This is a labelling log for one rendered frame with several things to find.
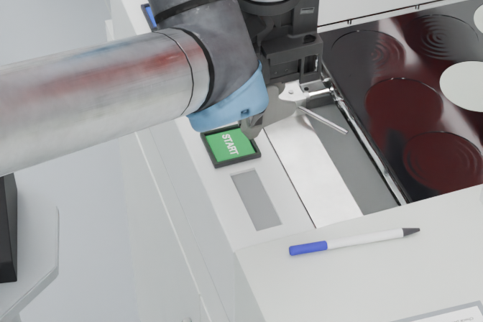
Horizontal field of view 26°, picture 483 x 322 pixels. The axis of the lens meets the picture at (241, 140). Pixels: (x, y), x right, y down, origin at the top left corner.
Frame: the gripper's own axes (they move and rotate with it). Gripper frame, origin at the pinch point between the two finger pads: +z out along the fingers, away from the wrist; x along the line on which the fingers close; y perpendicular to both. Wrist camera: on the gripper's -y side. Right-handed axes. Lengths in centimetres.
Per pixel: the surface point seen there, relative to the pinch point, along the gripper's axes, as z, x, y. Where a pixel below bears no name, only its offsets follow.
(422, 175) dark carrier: 10.0, -4.8, 21.0
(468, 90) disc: 10.5, 6.9, 33.4
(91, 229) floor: 103, 75, -10
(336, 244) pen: 1.9, -16.8, 4.3
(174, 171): 14.6, 9.3, -5.9
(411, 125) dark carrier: 10.3, 3.5, 23.5
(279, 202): 3.6, -8.3, 1.2
